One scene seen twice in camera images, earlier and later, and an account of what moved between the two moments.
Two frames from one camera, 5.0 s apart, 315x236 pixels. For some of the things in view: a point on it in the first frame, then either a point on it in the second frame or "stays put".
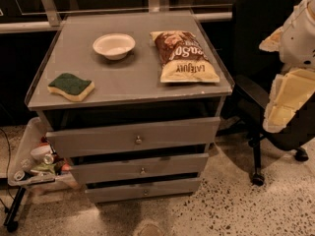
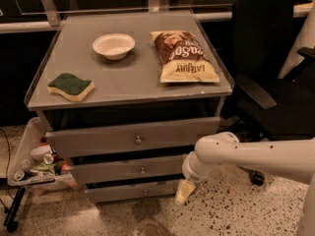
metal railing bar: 56,26 stays put
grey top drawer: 170,138 stays put
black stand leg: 11,222 stays put
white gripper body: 299,41 → 188,170
